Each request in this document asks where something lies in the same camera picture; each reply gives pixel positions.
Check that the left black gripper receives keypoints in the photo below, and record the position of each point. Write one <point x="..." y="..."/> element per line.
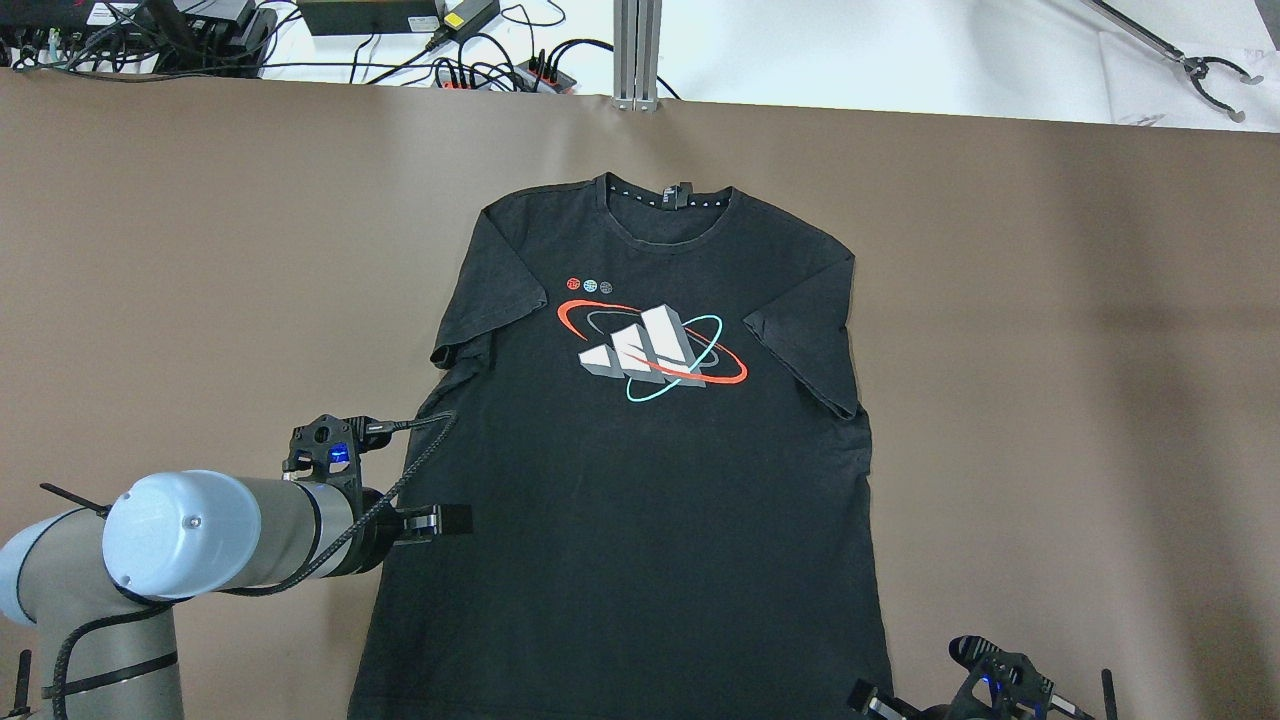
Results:
<point x="379" y="529"/>

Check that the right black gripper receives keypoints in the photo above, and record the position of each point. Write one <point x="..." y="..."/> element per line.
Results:
<point x="872" y="701"/>

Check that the black graphic t-shirt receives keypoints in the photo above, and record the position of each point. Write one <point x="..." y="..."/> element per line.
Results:
<point x="657" y="428"/>

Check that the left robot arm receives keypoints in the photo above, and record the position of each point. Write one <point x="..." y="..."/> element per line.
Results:
<point x="99" y="584"/>

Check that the black power adapter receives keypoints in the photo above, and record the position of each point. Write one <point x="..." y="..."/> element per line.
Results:
<point x="468" y="18"/>

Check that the black Huawei monitor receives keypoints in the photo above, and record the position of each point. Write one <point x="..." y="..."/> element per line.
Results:
<point x="180" y="38"/>

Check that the grabber tool on white table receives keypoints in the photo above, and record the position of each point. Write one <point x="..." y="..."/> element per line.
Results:
<point x="1195" y="68"/>

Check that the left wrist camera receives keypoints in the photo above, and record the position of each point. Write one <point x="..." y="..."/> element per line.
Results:
<point x="328" y="450"/>

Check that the aluminium frame post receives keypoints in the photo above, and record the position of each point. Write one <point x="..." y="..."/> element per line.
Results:
<point x="636" y="41"/>

